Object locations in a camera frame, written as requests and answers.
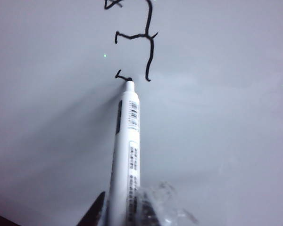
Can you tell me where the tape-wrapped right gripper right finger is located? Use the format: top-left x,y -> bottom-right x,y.
131,180 -> 200,226

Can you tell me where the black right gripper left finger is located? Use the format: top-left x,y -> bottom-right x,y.
76,191 -> 107,226

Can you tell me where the white whiteboard with black frame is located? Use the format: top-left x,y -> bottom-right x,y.
0,0 -> 283,226

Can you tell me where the white marker pen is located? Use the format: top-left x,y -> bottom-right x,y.
106,80 -> 142,226

